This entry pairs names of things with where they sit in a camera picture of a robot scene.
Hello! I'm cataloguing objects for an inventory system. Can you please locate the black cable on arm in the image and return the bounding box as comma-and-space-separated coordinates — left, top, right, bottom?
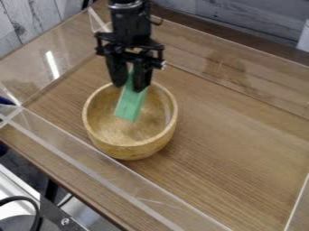
148, 13, 165, 26

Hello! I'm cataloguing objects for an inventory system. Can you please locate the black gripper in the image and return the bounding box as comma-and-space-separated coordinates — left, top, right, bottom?
94, 1, 164, 92

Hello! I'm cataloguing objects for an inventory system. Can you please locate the brown wooden bowl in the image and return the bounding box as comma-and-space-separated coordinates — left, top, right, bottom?
81, 83, 179, 161

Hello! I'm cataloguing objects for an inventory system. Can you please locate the clear acrylic enclosure wall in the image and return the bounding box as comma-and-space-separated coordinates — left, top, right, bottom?
0, 2, 309, 231

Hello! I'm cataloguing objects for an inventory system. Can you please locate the black cable bottom left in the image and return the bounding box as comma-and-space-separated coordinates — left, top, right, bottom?
0, 196, 42, 231

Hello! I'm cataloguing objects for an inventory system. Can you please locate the black table leg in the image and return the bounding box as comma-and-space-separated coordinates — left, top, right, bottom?
44, 180, 58, 202

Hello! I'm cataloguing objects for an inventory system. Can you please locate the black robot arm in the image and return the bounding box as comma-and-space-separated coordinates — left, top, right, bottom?
93, 0, 164, 92

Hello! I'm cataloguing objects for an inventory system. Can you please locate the green rectangular block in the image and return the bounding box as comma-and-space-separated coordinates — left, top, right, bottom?
114, 68, 147, 122

